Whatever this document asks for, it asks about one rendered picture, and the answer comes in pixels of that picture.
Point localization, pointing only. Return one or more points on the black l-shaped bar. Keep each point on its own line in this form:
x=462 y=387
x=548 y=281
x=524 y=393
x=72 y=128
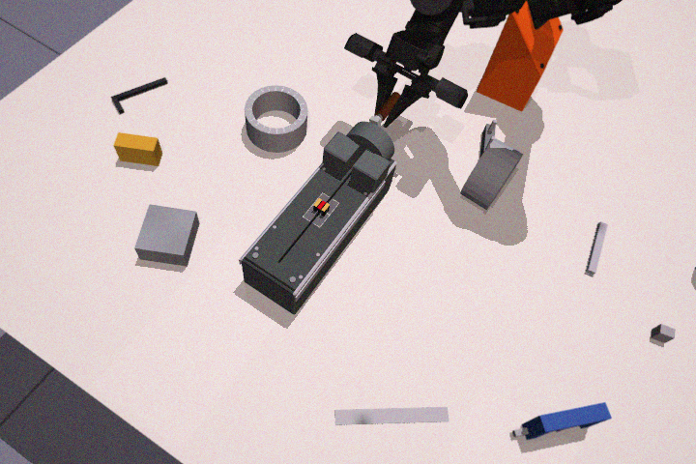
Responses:
x=136 y=91

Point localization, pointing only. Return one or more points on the grey hollow cylinder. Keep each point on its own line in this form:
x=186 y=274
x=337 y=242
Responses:
x=491 y=173
x=271 y=98

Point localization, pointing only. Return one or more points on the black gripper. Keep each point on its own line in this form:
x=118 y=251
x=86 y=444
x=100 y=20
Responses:
x=421 y=85

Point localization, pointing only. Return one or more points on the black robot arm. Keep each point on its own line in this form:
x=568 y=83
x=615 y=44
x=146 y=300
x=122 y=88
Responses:
x=414 y=51

